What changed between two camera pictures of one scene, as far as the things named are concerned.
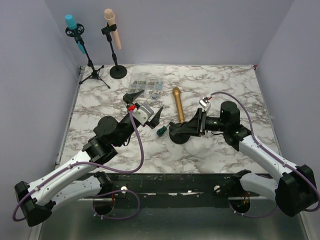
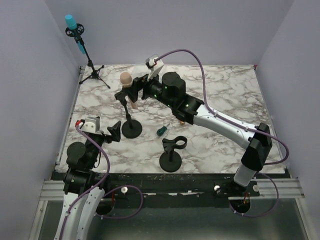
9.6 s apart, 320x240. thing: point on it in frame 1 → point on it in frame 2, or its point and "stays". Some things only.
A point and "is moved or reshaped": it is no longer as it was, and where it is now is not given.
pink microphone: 109,15 → 126,80
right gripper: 191,128 → 132,92
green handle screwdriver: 160,131 stays
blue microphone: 72,25 stays
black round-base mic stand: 179,138 → 170,161
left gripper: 130,99 → 115,131
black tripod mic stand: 76,33 stays
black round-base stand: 117,72 is moved or reshaped
